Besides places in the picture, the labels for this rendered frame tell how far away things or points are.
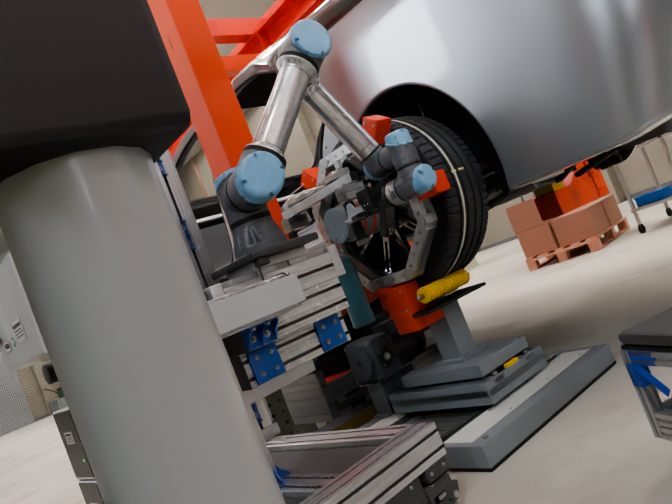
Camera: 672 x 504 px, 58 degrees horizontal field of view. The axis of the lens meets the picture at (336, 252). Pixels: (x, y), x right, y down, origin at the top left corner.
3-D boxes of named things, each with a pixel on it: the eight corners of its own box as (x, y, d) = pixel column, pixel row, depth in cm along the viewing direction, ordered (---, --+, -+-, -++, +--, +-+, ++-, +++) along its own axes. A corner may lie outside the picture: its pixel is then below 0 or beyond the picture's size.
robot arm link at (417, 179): (432, 158, 172) (443, 185, 172) (405, 172, 181) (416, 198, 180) (414, 162, 167) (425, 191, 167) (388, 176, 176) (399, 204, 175)
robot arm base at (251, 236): (255, 251, 155) (241, 215, 155) (226, 267, 166) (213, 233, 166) (299, 238, 165) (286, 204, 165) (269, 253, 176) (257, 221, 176)
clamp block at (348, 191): (367, 193, 200) (361, 178, 200) (348, 199, 194) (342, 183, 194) (358, 198, 204) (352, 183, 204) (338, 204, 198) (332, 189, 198)
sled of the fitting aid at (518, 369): (548, 366, 227) (538, 342, 227) (494, 407, 204) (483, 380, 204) (450, 380, 265) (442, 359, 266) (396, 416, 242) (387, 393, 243)
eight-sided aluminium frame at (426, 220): (457, 262, 205) (396, 114, 207) (445, 268, 201) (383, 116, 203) (358, 296, 247) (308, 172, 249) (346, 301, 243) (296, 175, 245)
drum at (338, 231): (395, 225, 221) (381, 189, 222) (354, 239, 208) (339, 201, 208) (371, 236, 232) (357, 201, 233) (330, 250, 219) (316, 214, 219)
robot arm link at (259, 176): (260, 220, 160) (319, 54, 178) (279, 205, 147) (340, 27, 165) (218, 201, 157) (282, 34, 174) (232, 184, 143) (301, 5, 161)
